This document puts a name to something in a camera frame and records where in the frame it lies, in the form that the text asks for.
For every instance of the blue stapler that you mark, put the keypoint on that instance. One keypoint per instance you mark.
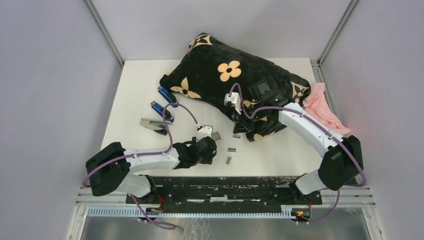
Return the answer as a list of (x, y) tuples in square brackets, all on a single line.
[(168, 96), (164, 113)]

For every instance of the white cable duct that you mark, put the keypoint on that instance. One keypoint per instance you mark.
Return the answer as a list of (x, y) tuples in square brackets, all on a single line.
[(134, 212)]

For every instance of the box of staples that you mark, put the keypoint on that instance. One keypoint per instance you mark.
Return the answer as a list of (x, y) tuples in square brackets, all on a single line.
[(216, 136)]

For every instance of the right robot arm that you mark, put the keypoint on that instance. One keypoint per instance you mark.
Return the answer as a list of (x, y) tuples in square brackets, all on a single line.
[(341, 156)]

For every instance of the grey beige stapler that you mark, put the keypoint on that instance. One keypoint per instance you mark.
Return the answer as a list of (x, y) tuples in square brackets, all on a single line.
[(155, 125)]

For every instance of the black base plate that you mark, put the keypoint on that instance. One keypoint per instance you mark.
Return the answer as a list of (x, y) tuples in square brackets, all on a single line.
[(226, 195)]

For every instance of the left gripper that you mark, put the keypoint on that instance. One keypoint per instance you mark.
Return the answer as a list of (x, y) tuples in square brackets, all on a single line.
[(208, 159)]

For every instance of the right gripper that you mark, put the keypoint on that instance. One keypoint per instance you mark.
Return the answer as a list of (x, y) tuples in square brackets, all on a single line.
[(242, 125)]

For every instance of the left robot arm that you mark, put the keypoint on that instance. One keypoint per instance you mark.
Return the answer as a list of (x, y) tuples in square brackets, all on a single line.
[(115, 168)]

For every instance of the black pillow with beige flowers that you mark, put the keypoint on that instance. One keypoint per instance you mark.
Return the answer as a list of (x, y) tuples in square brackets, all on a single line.
[(210, 68)]

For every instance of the pink cloth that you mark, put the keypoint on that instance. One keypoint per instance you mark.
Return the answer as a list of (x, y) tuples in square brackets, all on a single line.
[(316, 105)]

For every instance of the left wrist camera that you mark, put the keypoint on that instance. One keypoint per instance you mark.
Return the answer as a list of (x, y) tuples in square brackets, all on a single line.
[(204, 131)]

